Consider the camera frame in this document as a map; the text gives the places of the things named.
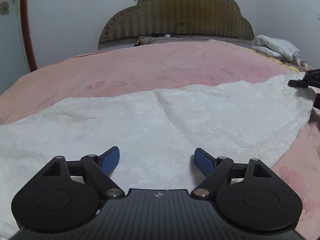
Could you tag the grey brown pillow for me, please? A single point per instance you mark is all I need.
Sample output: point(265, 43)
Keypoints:
point(144, 40)

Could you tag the olive green padded headboard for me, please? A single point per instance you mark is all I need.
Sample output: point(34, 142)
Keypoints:
point(178, 17)

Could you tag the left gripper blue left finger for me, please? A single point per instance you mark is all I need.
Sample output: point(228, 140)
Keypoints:
point(97, 170)

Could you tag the white cream pants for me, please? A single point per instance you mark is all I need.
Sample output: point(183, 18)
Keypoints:
point(157, 132)

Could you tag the pink floral bed blanket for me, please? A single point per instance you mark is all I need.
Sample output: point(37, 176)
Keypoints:
point(171, 65)

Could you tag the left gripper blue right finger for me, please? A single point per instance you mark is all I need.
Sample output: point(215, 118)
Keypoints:
point(215, 170)

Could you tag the brown wooden door frame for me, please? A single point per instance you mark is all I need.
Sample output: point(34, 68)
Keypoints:
point(26, 36)

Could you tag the white dotted folded quilt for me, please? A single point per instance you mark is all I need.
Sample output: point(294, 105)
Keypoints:
point(276, 48)

